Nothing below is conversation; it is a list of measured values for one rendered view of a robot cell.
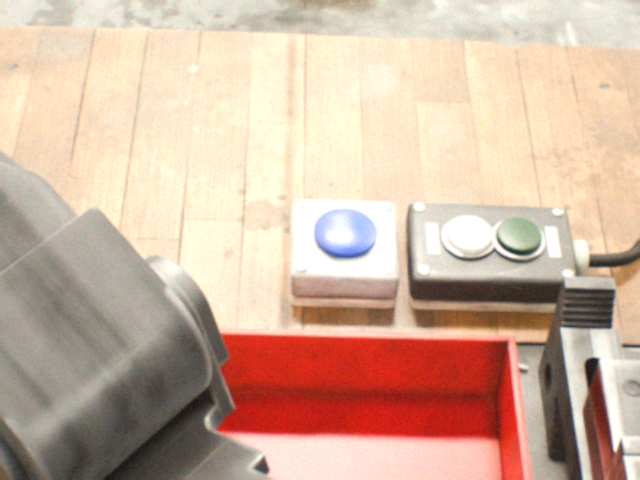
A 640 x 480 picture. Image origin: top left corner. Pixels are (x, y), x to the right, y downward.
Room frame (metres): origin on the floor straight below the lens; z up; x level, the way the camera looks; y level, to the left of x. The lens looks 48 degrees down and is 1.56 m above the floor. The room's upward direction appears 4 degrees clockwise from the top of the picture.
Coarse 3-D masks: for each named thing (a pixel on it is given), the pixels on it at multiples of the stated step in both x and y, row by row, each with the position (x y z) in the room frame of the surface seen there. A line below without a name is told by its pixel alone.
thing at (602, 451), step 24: (600, 360) 0.33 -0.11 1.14; (624, 360) 0.33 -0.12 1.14; (600, 384) 0.32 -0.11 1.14; (624, 384) 0.32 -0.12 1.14; (600, 408) 0.31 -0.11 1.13; (624, 408) 0.30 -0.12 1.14; (600, 432) 0.30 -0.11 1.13; (624, 432) 0.29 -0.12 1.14; (600, 456) 0.29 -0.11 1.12; (624, 456) 0.25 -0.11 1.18
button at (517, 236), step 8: (504, 224) 0.59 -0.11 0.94; (512, 224) 0.59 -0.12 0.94; (520, 224) 0.59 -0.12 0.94; (528, 224) 0.59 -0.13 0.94; (504, 232) 0.58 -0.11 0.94; (512, 232) 0.58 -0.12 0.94; (520, 232) 0.58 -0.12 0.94; (528, 232) 0.59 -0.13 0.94; (536, 232) 0.59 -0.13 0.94; (504, 240) 0.58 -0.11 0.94; (512, 240) 0.58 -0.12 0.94; (520, 240) 0.58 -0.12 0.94; (528, 240) 0.58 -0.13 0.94; (536, 240) 0.58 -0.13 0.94; (504, 248) 0.57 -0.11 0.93; (512, 248) 0.57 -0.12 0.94; (520, 248) 0.57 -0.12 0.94; (528, 248) 0.57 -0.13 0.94; (536, 248) 0.57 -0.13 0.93
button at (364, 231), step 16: (320, 224) 0.58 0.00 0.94; (336, 224) 0.58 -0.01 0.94; (352, 224) 0.58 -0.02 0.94; (368, 224) 0.58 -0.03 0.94; (320, 240) 0.57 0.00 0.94; (336, 240) 0.57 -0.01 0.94; (352, 240) 0.57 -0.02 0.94; (368, 240) 0.57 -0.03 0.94; (336, 256) 0.56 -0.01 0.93; (352, 256) 0.56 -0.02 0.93
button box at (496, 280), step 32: (416, 224) 0.59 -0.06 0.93; (448, 224) 0.59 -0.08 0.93; (544, 224) 0.60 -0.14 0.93; (416, 256) 0.57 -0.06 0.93; (448, 256) 0.57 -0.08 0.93; (480, 256) 0.57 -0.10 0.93; (512, 256) 0.57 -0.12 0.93; (544, 256) 0.57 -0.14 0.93; (576, 256) 0.58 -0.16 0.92; (608, 256) 0.59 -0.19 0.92; (416, 288) 0.55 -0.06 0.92; (448, 288) 0.55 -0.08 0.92; (480, 288) 0.55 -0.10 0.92; (512, 288) 0.55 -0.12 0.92; (544, 288) 0.55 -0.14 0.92
